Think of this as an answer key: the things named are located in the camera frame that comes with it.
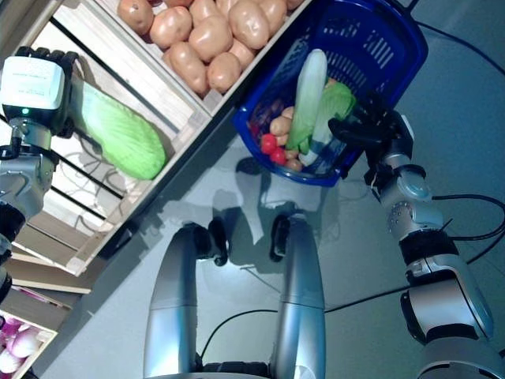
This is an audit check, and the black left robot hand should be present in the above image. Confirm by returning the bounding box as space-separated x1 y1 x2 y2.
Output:
16 45 87 140

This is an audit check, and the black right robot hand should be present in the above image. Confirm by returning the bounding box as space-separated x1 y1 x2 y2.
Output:
327 90 404 158

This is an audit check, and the blue plastic shopping basket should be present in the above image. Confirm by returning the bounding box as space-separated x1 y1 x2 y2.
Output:
231 0 429 187

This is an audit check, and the small napa cabbage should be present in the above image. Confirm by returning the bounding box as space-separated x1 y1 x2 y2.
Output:
298 81 357 166

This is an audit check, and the wooden slat crate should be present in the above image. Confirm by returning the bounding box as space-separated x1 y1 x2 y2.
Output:
0 0 212 277
92 0 312 118

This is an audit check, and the wooden display shelf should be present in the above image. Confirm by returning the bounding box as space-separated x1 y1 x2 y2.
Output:
0 0 316 379

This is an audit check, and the silver right robot leg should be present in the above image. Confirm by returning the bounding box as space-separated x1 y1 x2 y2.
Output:
269 214 327 379

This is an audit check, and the silver robot leg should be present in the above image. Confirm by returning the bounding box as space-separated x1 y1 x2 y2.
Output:
142 222 230 379
269 214 327 379

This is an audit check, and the silver left robot leg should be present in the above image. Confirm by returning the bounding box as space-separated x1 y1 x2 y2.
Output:
142 222 230 379

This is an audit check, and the purple onion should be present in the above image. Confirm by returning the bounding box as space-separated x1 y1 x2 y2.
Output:
0 315 19 344
13 327 45 358
0 349 21 374

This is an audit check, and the small wooden crate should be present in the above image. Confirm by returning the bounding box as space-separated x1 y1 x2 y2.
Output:
0 307 59 379

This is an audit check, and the dark robot waist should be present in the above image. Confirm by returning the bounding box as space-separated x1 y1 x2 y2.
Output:
145 359 305 379

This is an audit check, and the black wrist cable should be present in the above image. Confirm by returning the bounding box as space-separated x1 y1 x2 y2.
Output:
429 193 505 242

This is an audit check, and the thin black tether cable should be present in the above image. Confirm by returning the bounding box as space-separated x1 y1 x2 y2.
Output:
195 310 281 356

